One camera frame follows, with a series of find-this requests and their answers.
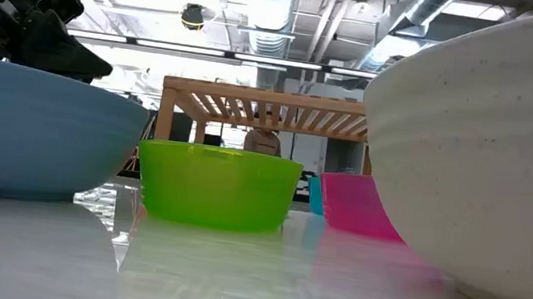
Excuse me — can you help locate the ribbed silver ceiling duct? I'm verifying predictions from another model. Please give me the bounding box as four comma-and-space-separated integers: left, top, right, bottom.
233, 0, 299, 62

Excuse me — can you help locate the spiral silver ceiling duct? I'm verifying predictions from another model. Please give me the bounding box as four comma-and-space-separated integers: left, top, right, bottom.
353, 0, 466, 82

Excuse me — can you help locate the long ceiling light strip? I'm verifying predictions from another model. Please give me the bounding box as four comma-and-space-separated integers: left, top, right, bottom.
65, 28, 381, 82

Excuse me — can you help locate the dark monitor screen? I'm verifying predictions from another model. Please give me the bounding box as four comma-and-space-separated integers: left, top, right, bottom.
169, 111, 196, 144

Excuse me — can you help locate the wooden slatted shelf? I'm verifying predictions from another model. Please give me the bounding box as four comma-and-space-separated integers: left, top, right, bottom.
152, 74, 381, 178

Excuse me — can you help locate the white plate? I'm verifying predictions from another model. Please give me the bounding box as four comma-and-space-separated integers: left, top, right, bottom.
0, 57, 155, 215

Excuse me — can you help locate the black ceiling dome camera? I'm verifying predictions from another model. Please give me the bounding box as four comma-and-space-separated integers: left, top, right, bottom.
179, 2, 208, 33

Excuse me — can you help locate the green plastic bowl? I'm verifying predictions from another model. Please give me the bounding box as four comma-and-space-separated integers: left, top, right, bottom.
130, 136, 306, 238

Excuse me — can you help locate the person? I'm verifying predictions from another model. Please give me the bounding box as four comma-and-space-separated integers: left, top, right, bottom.
242, 125, 286, 158

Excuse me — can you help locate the large white bowl teal inside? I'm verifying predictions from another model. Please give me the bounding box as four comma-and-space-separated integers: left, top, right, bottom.
339, 0, 533, 299

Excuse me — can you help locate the pink plastic bowl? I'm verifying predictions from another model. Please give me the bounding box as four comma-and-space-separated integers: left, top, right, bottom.
312, 170, 411, 245

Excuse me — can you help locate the cyan plastic bowl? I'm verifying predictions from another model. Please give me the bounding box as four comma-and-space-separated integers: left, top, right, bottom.
302, 174, 329, 216

